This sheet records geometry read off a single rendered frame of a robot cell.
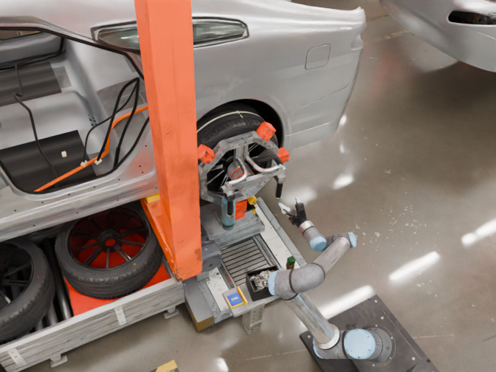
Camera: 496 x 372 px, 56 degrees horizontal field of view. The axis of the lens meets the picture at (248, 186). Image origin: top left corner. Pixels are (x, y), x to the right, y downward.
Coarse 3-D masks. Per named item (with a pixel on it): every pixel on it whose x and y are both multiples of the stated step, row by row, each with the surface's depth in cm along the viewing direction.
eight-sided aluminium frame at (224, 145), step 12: (252, 132) 282; (228, 144) 274; (240, 144) 277; (264, 144) 288; (216, 156) 275; (204, 168) 277; (204, 180) 284; (264, 180) 313; (204, 192) 293; (240, 192) 316
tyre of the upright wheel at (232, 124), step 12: (216, 108) 287; (228, 108) 287; (240, 108) 290; (252, 108) 302; (204, 120) 283; (216, 120) 281; (228, 120) 280; (240, 120) 280; (252, 120) 284; (204, 132) 278; (216, 132) 275; (228, 132) 278; (240, 132) 282; (204, 144) 276; (216, 144) 280; (276, 144) 306
